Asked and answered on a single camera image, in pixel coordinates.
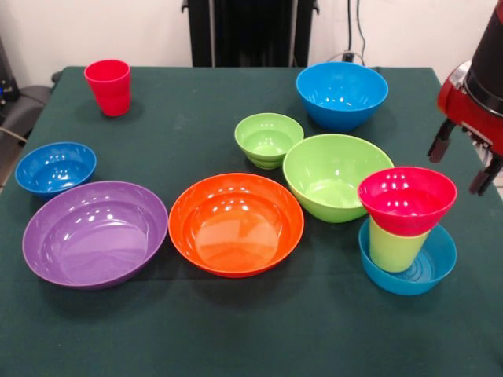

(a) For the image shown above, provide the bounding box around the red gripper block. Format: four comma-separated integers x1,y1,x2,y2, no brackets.
428,60,503,196

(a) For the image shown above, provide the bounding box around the pink bowl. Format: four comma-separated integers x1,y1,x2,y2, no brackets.
357,166,459,238

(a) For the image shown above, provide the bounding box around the light blue ribbed bowl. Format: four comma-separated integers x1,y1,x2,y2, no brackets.
358,218,458,296

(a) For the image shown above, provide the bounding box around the green cup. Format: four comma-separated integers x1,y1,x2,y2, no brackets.
368,217,432,274

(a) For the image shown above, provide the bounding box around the large green bowl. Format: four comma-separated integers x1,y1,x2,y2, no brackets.
282,134,396,225

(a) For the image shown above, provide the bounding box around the large blue bowl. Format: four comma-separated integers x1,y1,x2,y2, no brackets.
295,61,390,133

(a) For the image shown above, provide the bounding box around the small green bowl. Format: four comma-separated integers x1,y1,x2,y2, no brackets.
233,112,305,170

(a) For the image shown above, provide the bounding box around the orange bowl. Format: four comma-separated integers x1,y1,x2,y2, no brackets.
167,172,306,279

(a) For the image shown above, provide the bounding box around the dark green tablecloth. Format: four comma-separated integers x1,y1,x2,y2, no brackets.
0,65,503,377

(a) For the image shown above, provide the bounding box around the pink cup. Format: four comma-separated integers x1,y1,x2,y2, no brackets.
83,59,132,118

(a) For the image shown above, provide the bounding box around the purple bowl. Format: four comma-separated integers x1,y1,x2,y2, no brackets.
21,180,169,291

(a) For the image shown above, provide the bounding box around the small dark blue bowl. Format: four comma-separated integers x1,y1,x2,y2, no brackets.
14,141,98,198

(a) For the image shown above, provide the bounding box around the black equipment case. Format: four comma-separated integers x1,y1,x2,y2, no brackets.
0,35,20,115

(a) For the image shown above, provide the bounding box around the black wall cable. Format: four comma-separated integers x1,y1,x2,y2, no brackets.
347,0,366,66

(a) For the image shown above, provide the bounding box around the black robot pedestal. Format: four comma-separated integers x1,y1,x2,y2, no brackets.
181,0,320,68

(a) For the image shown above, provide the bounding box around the black pedestal leg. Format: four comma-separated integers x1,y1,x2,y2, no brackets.
11,84,54,137

